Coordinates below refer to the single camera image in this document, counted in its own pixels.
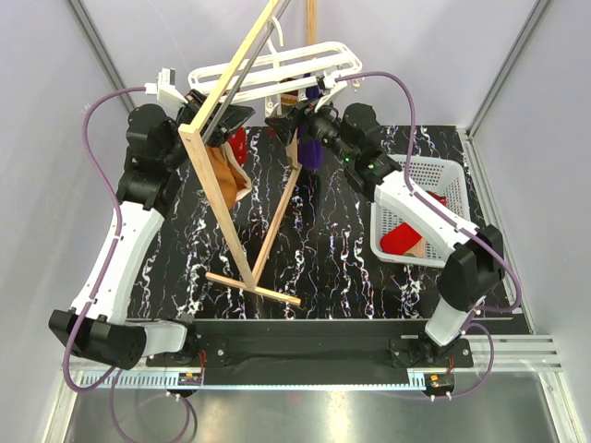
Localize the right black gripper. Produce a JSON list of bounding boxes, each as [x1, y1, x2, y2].
[[264, 94, 356, 165]]

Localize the red sock with cream cuff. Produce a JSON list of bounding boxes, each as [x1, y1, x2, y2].
[[229, 127, 247, 166]]

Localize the purple sock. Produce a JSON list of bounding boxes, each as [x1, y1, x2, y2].
[[295, 68, 326, 170]]

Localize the beige striped sock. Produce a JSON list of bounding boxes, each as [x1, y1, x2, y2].
[[280, 90, 302, 169]]

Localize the white plastic clip hanger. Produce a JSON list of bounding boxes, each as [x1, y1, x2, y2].
[[188, 42, 362, 103]]

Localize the orange sock with cream cuff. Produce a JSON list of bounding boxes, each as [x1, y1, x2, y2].
[[206, 142, 252, 210]]

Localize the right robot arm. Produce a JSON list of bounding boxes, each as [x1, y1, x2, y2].
[[265, 102, 505, 366]]

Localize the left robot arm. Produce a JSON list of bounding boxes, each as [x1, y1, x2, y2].
[[49, 102, 199, 371]]

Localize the grey metal rack rod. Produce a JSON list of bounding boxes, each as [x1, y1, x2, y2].
[[196, 0, 291, 142]]

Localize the white perforated plastic basket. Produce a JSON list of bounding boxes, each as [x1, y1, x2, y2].
[[369, 153, 472, 269]]

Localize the red sock in basket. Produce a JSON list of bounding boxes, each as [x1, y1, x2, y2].
[[379, 192, 448, 256]]

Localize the black marble pattern mat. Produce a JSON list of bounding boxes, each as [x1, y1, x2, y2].
[[130, 126, 491, 320]]

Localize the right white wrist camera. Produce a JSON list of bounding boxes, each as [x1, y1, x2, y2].
[[314, 73, 347, 113]]

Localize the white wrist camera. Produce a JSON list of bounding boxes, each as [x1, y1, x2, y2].
[[144, 67, 188, 110], [314, 73, 347, 113]]

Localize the wooden drying rack frame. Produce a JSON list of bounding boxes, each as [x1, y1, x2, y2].
[[176, 0, 315, 306]]

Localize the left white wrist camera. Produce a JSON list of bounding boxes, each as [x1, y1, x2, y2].
[[144, 67, 188, 110]]

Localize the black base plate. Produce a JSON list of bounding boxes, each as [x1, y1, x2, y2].
[[138, 317, 532, 388]]

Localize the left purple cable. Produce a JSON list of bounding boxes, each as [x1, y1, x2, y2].
[[62, 86, 199, 443]]

